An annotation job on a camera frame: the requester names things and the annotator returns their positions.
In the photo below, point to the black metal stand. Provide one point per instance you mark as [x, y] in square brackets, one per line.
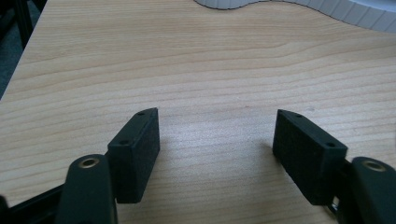
[21, 18]

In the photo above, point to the white ribbed wavy-edged tray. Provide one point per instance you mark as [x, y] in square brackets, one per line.
[348, 12]

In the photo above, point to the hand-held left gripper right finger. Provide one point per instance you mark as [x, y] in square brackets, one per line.
[306, 155]

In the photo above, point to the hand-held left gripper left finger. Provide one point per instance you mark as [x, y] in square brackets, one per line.
[134, 155]

